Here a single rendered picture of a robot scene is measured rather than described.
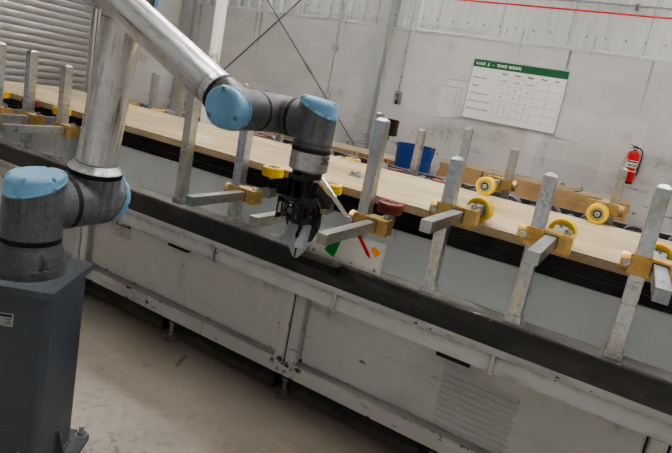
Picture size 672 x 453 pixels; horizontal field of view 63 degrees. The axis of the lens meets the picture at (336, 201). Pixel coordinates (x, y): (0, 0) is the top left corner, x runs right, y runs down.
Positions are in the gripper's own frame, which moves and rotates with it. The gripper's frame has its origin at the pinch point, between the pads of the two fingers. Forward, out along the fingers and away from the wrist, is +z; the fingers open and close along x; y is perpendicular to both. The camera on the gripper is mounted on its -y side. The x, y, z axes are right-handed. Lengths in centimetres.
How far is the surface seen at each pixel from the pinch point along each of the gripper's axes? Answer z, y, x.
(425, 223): -12.7, -13.6, 25.3
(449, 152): 24, -761, -190
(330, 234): -3.3, -11.7, 2.0
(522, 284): 1, -39, 47
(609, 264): -7, -58, 66
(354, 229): -2.8, -25.2, 2.3
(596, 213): -12, -125, 58
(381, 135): -28.8, -40.1, -1.9
